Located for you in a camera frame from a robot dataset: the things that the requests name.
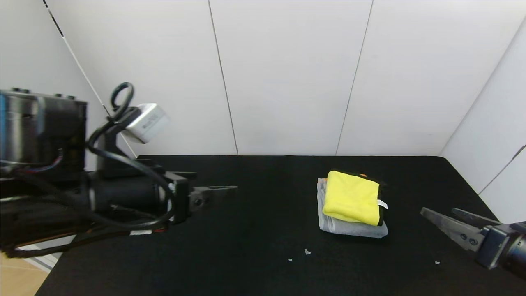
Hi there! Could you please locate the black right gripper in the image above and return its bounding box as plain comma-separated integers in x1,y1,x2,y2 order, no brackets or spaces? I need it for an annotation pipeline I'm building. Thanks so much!
420,207,526,280

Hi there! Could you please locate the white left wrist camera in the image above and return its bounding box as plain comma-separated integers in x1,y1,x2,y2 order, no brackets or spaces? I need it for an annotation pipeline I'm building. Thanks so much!
125,102,171,145

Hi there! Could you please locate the black left arm cable bundle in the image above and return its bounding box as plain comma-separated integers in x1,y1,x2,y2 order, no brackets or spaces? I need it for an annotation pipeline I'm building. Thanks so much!
0,82,178,259

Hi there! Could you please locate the yellow towel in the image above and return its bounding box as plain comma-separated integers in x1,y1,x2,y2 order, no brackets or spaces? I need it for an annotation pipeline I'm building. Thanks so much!
322,170,389,227

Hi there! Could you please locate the grey towel with orange marks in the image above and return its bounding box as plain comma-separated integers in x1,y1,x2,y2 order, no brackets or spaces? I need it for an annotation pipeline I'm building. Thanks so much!
317,177,390,239

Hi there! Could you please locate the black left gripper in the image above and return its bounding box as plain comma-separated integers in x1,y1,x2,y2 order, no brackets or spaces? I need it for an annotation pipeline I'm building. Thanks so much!
87,171,238,224

